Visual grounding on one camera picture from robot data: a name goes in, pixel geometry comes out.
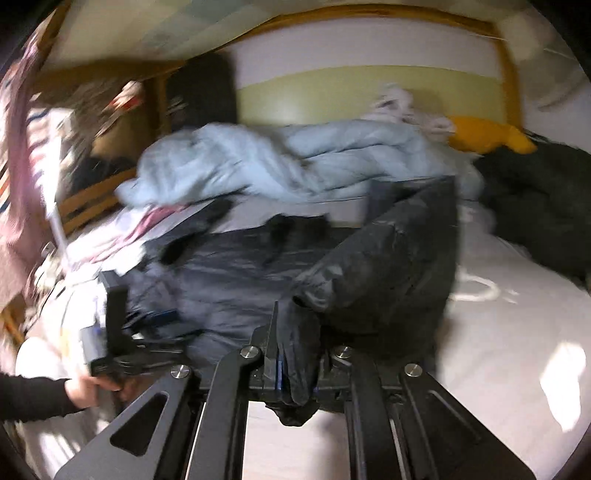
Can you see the wooden bunk bed frame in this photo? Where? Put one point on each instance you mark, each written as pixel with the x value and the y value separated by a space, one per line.
pixel 510 92

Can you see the person's left hand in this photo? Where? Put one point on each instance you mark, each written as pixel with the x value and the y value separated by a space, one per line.
pixel 85 392

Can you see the black hanging garment bag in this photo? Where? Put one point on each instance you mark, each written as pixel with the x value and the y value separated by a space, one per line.
pixel 203 92

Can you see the pink cloth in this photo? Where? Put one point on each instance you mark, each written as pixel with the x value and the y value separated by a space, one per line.
pixel 138 226

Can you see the black puffer jacket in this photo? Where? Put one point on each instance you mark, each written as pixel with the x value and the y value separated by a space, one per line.
pixel 383 277

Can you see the floral patterned cloth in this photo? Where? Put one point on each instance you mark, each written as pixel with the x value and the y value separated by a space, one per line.
pixel 92 110

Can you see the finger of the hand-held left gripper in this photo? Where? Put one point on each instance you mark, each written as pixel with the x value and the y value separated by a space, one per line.
pixel 116 318
pixel 159 317

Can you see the pastel checked sheet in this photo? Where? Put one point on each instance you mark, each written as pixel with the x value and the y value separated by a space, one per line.
pixel 161 27

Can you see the person's left forearm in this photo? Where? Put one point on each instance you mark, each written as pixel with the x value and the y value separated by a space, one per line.
pixel 37 397

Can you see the white hoodie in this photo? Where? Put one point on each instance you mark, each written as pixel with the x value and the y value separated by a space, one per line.
pixel 392 104

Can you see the pink hanging garment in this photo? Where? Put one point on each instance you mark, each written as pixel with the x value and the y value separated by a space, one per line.
pixel 23 184

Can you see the red and white cloth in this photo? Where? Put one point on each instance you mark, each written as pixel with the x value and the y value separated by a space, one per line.
pixel 129 94

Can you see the dark bag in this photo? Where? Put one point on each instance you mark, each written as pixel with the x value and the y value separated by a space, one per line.
pixel 101 173

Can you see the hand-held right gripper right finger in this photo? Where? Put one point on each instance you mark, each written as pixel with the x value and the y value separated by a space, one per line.
pixel 332 374

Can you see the cardboard box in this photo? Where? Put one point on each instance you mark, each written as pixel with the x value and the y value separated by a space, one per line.
pixel 129 138

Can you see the striped white cloth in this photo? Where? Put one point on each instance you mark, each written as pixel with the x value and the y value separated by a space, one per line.
pixel 44 152

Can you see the white pole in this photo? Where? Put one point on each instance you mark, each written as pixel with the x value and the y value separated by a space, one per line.
pixel 57 226

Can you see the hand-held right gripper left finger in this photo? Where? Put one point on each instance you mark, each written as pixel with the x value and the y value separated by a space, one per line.
pixel 270 369

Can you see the dark green coat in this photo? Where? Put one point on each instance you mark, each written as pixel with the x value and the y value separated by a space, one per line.
pixel 540 207

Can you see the light blue duvet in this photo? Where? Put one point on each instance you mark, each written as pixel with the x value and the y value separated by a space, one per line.
pixel 277 161

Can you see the yellow pillow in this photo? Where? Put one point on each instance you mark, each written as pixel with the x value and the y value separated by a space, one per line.
pixel 485 134

